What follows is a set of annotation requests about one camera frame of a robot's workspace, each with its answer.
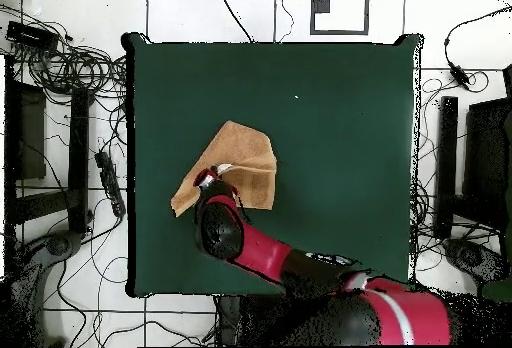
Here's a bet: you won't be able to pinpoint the orange terry towel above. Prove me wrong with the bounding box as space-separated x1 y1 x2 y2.
170 120 278 218

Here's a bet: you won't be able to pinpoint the black power strip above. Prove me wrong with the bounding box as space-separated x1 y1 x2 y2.
94 150 128 218

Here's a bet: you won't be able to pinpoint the black upright stand bar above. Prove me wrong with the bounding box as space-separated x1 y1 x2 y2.
434 95 460 240
66 87 92 234

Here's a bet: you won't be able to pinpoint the dark green table cloth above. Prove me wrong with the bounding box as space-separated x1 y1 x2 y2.
121 30 425 299

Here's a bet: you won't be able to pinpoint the black box under table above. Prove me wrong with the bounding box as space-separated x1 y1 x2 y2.
214 294 242 348

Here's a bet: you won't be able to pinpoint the dark grey wheeled base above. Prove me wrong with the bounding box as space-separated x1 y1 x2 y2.
442 237 512 285
7 228 86 348

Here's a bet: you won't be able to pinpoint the black power brick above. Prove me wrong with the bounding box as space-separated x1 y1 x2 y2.
5 20 61 52

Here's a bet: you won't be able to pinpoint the thin black floor cable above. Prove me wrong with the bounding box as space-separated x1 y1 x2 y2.
278 0 296 44

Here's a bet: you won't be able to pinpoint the tangled black cables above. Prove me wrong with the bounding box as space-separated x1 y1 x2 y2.
0 3 129 103
410 71 491 257

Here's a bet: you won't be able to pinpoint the grey square floor frame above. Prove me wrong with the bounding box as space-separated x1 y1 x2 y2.
309 0 371 36

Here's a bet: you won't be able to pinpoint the black stand frame panel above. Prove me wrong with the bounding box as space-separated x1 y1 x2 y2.
462 97 512 230
2 54 48 227

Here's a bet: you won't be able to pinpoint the black adapter with cable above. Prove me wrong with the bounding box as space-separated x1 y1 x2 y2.
443 4 512 90

